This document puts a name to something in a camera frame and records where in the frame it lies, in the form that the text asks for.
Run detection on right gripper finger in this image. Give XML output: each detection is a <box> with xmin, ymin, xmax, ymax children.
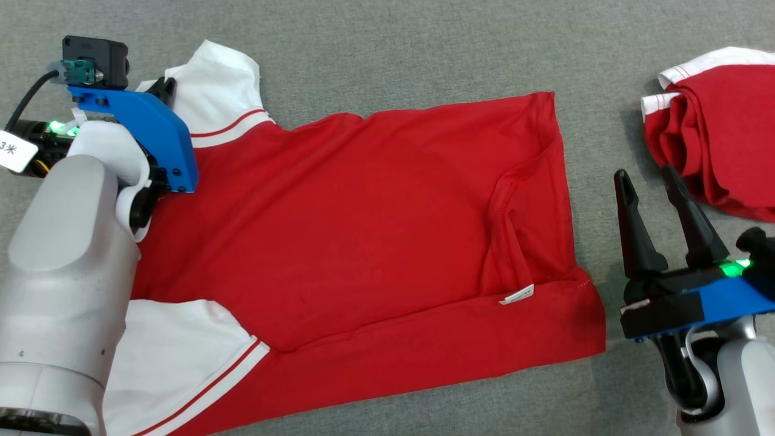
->
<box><xmin>661</xmin><ymin>163</ymin><xmax>732</xmax><ymax>271</ymax></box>
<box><xmin>613</xmin><ymin>169</ymin><xmax>670</xmax><ymax>284</ymax></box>

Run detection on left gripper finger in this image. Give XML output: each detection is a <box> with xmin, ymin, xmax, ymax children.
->
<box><xmin>147</xmin><ymin>76</ymin><xmax>178</xmax><ymax>111</ymax></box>

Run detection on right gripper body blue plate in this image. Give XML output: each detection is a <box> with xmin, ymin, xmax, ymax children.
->
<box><xmin>619</xmin><ymin>257</ymin><xmax>775</xmax><ymax>343</ymax></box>

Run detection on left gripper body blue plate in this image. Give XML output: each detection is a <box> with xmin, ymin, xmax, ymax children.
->
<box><xmin>11</xmin><ymin>85</ymin><xmax>200</xmax><ymax>194</ymax></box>

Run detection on red Bulls 23 shorts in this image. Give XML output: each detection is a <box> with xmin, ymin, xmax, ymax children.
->
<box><xmin>640</xmin><ymin>46</ymin><xmax>775</xmax><ymax>223</ymax></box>

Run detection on red white-sleeved T-shirt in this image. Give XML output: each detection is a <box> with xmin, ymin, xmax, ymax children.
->
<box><xmin>100</xmin><ymin>39</ymin><xmax>608</xmax><ymax>436</ymax></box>

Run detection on left teal cable connector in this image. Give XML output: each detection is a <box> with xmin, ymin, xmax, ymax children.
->
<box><xmin>59</xmin><ymin>58</ymin><xmax>102</xmax><ymax>85</ymax></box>

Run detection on left black camera cable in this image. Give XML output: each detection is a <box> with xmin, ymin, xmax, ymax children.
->
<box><xmin>2</xmin><ymin>69</ymin><xmax>62</xmax><ymax>131</ymax></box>

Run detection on white cable label tag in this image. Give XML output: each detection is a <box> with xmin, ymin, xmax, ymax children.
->
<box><xmin>0</xmin><ymin>130</ymin><xmax>39</xmax><ymax>174</ymax></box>

